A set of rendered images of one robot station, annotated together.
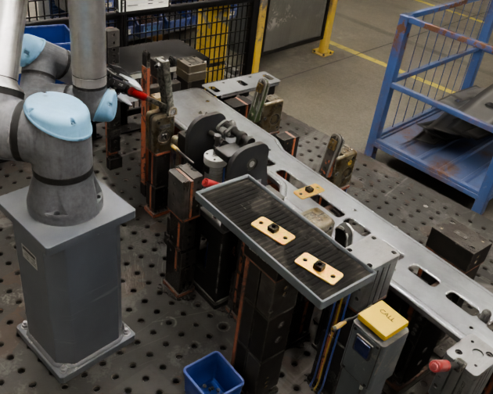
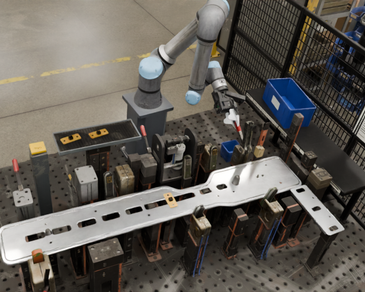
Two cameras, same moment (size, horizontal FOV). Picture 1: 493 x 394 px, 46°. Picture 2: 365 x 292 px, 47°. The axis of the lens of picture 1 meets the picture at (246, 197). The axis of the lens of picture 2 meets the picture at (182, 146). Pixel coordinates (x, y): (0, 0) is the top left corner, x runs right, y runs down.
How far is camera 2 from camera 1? 216 cm
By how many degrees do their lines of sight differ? 76
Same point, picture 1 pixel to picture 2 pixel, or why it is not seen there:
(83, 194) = (138, 94)
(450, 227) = (113, 247)
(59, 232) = (130, 97)
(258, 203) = (119, 135)
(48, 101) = (153, 61)
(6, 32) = (174, 40)
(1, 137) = not seen: hidden behind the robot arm
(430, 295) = (72, 218)
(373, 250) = (86, 174)
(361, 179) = not seen: outside the picture
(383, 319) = (36, 146)
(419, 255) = (102, 228)
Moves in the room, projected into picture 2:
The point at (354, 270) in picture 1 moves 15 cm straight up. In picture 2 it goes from (65, 148) to (63, 120)
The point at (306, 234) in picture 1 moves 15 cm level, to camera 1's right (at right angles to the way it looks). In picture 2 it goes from (92, 142) to (76, 163)
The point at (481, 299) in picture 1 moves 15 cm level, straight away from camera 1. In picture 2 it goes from (59, 239) to (81, 265)
